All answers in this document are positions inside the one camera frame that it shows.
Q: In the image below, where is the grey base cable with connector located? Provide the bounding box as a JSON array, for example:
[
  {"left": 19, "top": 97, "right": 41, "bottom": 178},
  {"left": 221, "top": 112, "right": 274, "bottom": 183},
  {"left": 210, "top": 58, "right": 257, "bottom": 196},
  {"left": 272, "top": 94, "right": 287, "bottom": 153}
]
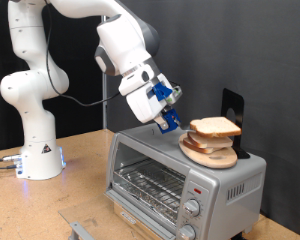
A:
[
  {"left": 0, "top": 163, "right": 20, "bottom": 171},
  {"left": 0, "top": 154, "right": 23, "bottom": 163}
]

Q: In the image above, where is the silver oven knob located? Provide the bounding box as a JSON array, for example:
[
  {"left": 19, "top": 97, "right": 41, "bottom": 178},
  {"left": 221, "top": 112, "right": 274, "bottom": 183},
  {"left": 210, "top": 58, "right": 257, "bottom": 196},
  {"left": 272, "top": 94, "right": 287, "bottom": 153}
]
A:
[
  {"left": 182, "top": 198, "right": 201, "bottom": 218},
  {"left": 177, "top": 223, "right": 197, "bottom": 240}
]

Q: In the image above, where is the black spatula with blue block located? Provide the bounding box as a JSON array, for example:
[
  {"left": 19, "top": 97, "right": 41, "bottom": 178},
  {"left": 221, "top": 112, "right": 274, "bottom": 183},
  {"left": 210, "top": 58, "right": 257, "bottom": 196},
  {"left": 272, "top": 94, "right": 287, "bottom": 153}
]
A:
[{"left": 158, "top": 108, "right": 204, "bottom": 135}]

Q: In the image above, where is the black metal bookend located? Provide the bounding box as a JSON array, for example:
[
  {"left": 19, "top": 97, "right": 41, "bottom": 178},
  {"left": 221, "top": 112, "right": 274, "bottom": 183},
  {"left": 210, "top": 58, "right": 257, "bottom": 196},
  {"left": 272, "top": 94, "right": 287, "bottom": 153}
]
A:
[{"left": 219, "top": 87, "right": 251, "bottom": 160}]

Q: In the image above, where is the vertical metal pole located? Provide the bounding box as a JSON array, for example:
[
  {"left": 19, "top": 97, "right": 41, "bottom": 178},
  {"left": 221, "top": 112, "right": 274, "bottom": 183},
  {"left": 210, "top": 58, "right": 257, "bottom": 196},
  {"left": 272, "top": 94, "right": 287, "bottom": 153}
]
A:
[{"left": 100, "top": 13, "right": 109, "bottom": 130}]

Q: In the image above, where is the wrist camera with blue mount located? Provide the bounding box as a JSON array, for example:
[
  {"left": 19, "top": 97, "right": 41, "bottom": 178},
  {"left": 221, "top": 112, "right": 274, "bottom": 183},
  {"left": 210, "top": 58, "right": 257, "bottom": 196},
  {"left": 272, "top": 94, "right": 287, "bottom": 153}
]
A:
[{"left": 152, "top": 81, "right": 184, "bottom": 105}]

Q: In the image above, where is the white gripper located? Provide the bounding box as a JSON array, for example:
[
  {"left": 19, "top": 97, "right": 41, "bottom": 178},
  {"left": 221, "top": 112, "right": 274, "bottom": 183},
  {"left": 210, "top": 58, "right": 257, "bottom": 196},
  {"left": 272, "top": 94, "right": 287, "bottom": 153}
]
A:
[{"left": 118, "top": 63, "right": 184, "bottom": 132}]

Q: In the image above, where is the metal wire oven rack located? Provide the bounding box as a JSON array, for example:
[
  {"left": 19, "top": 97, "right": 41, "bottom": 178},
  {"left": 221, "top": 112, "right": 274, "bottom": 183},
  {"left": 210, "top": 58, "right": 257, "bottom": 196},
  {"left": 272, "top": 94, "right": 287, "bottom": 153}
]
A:
[{"left": 112, "top": 158, "right": 187, "bottom": 222}]

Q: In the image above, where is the oval wooden cutting board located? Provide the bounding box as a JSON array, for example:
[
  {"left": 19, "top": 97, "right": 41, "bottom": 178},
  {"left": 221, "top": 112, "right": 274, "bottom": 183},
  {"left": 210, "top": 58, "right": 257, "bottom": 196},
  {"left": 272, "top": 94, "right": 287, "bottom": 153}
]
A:
[{"left": 178, "top": 133, "right": 239, "bottom": 170}]

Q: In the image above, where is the aluminium foil crumb tray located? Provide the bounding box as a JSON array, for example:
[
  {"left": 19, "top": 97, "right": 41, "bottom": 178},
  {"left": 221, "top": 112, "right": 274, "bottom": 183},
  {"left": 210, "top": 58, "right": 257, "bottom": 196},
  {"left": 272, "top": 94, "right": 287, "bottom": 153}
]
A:
[{"left": 113, "top": 173, "right": 179, "bottom": 224}]

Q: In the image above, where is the silver toaster oven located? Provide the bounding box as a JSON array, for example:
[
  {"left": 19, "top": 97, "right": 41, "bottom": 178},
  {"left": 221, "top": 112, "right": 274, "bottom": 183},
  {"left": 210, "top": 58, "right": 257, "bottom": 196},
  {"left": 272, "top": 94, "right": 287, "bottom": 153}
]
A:
[{"left": 104, "top": 121, "right": 268, "bottom": 240}]

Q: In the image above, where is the glass oven door with handle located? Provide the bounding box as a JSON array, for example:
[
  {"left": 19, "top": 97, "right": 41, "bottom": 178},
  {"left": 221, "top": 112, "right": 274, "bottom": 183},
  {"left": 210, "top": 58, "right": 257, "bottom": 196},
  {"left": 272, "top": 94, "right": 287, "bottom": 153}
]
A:
[{"left": 57, "top": 189, "right": 178, "bottom": 240}]

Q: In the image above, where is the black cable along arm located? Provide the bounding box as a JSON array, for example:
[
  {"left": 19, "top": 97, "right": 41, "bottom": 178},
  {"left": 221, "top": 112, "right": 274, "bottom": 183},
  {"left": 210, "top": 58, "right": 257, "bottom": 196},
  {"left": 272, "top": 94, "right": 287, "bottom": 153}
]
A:
[{"left": 43, "top": 0, "right": 122, "bottom": 108}]

